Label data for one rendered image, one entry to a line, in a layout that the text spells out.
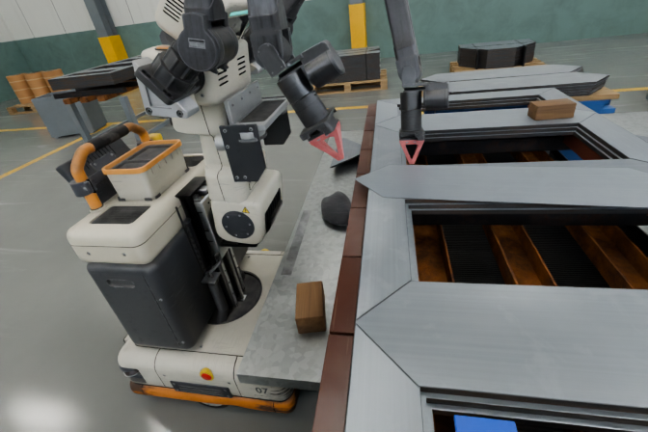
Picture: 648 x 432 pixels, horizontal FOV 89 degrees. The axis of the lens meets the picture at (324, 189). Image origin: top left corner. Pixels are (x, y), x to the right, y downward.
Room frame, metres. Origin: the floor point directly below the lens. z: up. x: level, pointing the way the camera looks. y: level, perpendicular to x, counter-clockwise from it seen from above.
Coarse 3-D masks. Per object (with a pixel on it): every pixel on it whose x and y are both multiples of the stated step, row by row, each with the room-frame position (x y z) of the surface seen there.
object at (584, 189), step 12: (552, 168) 0.72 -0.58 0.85; (564, 168) 0.71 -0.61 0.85; (576, 168) 0.70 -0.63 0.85; (564, 180) 0.65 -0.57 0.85; (576, 180) 0.65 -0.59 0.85; (588, 180) 0.64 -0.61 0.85; (576, 192) 0.60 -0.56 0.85; (588, 192) 0.59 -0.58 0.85; (600, 192) 0.59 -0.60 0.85; (576, 204) 0.56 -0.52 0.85; (588, 204) 0.55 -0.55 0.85; (600, 204) 0.55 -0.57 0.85; (612, 204) 0.54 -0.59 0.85
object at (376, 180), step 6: (384, 168) 0.84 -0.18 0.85; (372, 174) 0.81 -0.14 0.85; (378, 174) 0.81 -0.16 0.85; (384, 174) 0.81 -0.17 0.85; (366, 180) 0.78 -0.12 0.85; (372, 180) 0.78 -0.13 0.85; (378, 180) 0.77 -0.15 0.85; (384, 180) 0.77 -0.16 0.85; (366, 186) 0.75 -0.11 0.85; (372, 186) 0.75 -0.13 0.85; (378, 186) 0.74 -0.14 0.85; (384, 186) 0.74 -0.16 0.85; (378, 192) 0.71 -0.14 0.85; (384, 192) 0.71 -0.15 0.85
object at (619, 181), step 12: (588, 168) 0.69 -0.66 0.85; (600, 168) 0.69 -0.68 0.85; (612, 168) 0.68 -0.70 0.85; (624, 168) 0.67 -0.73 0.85; (600, 180) 0.63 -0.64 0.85; (612, 180) 0.63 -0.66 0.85; (624, 180) 0.62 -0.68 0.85; (636, 180) 0.61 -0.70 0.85; (612, 192) 0.58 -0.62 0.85; (624, 192) 0.58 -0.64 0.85; (636, 192) 0.57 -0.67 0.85; (624, 204) 0.53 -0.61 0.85; (636, 204) 0.53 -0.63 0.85
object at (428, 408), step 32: (512, 96) 1.32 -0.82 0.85; (480, 128) 1.04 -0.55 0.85; (512, 128) 1.02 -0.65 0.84; (544, 128) 0.99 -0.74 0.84; (576, 128) 0.96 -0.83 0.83; (576, 160) 0.74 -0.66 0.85; (608, 160) 0.72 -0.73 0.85; (416, 256) 0.49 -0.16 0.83; (384, 352) 0.29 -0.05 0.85; (416, 384) 0.24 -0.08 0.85; (480, 416) 0.20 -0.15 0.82; (512, 416) 0.20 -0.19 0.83; (544, 416) 0.19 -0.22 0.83; (576, 416) 0.19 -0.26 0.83; (608, 416) 0.18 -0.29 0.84; (640, 416) 0.18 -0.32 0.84
